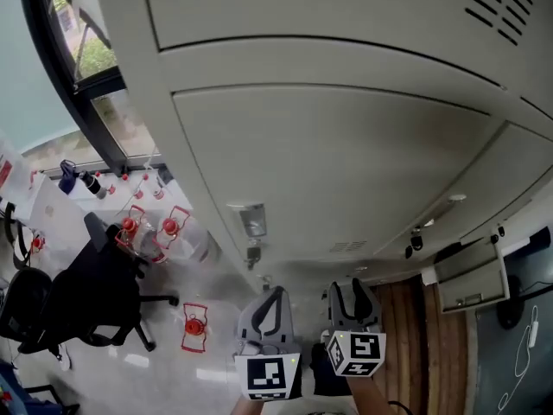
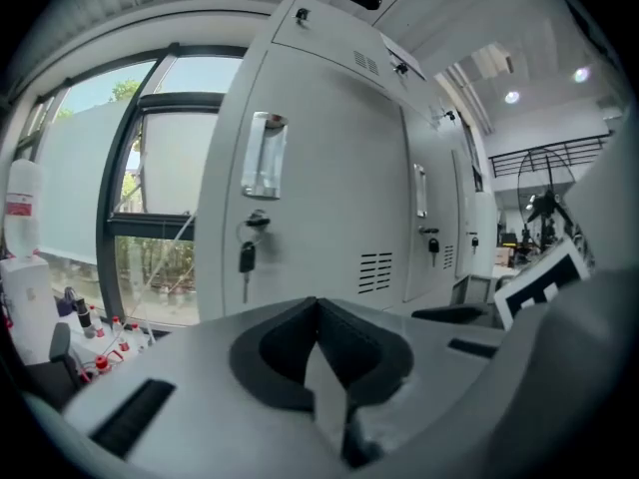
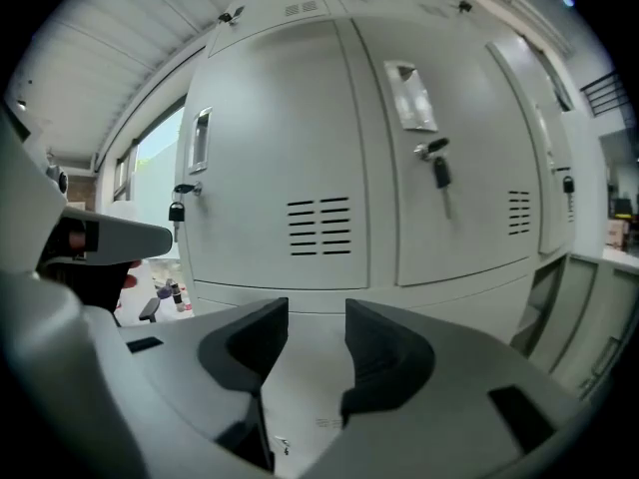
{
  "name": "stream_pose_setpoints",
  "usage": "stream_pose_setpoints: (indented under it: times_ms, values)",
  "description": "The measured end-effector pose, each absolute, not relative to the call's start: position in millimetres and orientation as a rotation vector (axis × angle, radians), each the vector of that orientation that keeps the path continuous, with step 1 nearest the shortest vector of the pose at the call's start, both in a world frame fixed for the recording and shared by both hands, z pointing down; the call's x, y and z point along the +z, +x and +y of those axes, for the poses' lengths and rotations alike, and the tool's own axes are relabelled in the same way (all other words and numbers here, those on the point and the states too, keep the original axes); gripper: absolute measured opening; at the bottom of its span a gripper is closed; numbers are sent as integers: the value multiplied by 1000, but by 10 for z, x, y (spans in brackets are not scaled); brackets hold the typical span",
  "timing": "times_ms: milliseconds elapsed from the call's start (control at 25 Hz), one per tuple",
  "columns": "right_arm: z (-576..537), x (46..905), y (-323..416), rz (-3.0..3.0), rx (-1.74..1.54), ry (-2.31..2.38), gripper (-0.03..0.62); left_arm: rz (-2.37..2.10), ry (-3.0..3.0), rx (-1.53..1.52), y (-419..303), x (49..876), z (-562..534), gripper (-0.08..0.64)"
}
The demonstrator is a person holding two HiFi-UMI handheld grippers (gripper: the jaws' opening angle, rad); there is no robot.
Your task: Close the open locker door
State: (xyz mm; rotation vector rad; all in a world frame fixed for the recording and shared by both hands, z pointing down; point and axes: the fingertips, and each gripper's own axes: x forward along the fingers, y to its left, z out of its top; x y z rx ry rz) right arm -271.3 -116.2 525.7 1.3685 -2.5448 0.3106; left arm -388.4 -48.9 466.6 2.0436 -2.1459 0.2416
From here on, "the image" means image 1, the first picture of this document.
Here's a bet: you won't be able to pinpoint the black-framed window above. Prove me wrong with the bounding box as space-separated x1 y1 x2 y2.
16 0 168 177

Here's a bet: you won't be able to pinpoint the person's dark trousers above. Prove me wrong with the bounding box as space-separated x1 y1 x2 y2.
308 341 354 398

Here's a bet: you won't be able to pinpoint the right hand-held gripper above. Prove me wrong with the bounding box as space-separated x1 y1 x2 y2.
324 278 387 379

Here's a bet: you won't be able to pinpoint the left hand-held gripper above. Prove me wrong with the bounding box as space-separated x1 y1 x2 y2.
232 285 302 401

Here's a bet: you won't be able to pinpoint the black office chair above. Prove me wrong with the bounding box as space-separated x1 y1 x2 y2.
0 212 181 354

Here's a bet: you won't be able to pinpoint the white charger cable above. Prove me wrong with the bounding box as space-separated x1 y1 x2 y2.
496 303 541 415

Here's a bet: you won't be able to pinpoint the frosted glass panel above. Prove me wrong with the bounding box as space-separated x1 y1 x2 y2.
0 0 83 155

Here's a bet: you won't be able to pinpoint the black flask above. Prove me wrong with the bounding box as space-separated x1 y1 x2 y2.
79 169 108 201

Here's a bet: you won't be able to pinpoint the row of small clear bottles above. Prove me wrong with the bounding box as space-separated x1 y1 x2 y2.
28 169 168 201

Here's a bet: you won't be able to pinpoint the wooden slat platform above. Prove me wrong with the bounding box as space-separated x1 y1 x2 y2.
370 273 471 415

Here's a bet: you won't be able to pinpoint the person's right forearm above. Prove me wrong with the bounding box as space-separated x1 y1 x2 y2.
344 375 397 415

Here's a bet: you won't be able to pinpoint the person's white shirt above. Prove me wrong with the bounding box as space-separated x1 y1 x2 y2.
261 393 359 415

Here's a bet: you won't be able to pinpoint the clear water dispenser barrel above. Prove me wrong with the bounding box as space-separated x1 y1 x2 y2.
0 134 34 205

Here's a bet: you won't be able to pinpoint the dark bag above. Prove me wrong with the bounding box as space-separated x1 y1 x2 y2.
57 158 81 196

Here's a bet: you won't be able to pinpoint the grey metal locker cabinet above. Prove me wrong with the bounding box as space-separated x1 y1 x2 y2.
92 0 553 316

